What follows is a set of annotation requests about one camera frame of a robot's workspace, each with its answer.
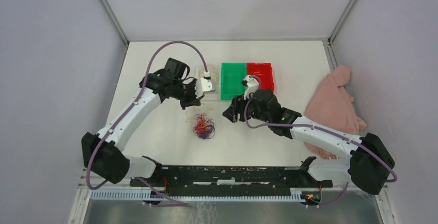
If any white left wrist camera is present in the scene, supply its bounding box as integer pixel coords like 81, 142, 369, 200
195, 77, 216, 99

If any coloured cable bundle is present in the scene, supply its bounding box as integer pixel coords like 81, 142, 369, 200
191, 113, 217, 140

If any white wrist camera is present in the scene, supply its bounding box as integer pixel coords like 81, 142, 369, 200
241, 75, 261, 100
195, 77, 216, 99

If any red plastic bin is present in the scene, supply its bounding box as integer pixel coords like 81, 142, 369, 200
246, 62, 275, 92

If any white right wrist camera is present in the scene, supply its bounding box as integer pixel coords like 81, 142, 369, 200
241, 75, 261, 100

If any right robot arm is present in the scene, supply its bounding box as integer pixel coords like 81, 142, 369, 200
222, 89, 398, 195

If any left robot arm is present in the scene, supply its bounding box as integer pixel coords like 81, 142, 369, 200
81, 58, 204, 186

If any clear plastic bin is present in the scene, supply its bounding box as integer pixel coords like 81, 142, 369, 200
194, 63, 221, 101

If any green plastic bin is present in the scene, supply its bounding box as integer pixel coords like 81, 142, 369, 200
221, 62, 247, 101

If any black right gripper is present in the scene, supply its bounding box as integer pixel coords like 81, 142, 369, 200
222, 91, 271, 123

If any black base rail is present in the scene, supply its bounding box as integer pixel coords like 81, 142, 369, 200
145, 165, 333, 197

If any pink cloth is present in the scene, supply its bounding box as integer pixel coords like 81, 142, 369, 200
303, 65, 368, 160

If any white slotted cable duct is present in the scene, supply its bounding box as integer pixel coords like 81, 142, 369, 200
89, 189, 309, 203

